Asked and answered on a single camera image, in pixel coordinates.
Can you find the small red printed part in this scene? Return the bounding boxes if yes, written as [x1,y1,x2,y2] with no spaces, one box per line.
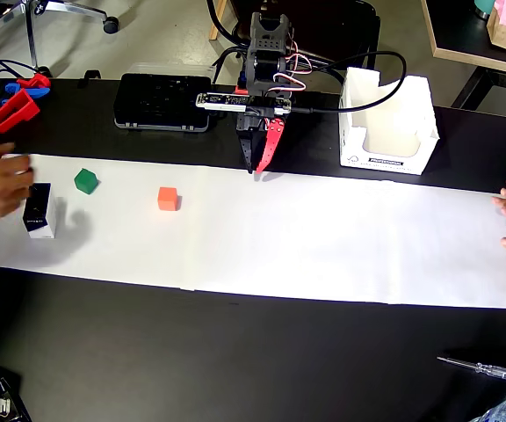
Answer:
[16,73,53,90]

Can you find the black chair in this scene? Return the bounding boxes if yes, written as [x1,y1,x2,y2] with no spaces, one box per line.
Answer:
[206,0,381,76]

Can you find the black table with wood edge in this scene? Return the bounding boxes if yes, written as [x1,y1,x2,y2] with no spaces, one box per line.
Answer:
[419,0,506,111]

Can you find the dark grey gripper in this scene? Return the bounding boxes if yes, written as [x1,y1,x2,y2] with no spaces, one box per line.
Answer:
[235,82,290,175]

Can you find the black white product box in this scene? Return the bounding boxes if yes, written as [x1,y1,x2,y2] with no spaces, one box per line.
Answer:
[22,182,59,241]

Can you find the teal cup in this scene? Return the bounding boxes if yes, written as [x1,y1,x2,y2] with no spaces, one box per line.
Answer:
[473,0,498,19]

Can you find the wooden leg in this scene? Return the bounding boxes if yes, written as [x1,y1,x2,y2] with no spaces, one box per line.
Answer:
[208,0,228,40]

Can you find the clear handle screwdriver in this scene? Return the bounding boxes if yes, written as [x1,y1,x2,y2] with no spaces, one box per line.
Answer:
[437,355,506,384]

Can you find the clear bar camera board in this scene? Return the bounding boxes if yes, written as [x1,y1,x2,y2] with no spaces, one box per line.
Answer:
[194,91,293,114]

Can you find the black usb cable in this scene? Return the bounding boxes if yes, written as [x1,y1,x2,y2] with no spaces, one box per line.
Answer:
[291,51,408,115]

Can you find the white paper strip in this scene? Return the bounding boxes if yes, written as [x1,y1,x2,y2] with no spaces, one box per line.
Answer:
[0,152,506,309]

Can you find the green cube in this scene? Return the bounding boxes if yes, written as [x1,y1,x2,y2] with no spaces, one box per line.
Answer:
[73,167,100,195]

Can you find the white red servo wires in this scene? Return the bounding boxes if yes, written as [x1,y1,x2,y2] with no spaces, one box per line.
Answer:
[272,40,314,96]

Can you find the blue printed part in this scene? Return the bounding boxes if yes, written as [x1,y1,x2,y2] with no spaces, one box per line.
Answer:
[4,82,52,100]

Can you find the black table clamp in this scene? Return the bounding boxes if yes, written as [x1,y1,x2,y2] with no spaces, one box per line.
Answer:
[76,69,103,89]

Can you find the white cardboard box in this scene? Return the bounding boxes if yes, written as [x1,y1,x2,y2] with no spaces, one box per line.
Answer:
[338,66,441,176]

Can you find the chrome office chair base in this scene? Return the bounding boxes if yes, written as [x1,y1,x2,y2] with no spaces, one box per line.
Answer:
[0,0,120,78]

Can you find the orange cube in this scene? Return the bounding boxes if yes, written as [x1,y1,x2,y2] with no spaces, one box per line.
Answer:
[156,186,179,212]

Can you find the large red printed part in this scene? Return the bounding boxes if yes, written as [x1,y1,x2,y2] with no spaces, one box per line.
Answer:
[0,88,42,135]

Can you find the black plastic case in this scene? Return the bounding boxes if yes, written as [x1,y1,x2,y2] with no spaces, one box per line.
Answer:
[112,72,213,133]

